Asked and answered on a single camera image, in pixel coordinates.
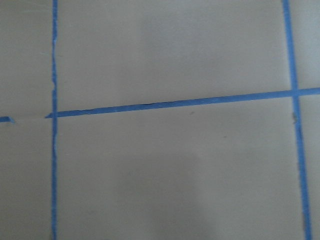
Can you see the brown paper table mat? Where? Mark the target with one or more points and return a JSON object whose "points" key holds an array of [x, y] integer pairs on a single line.
{"points": [[159, 119]]}

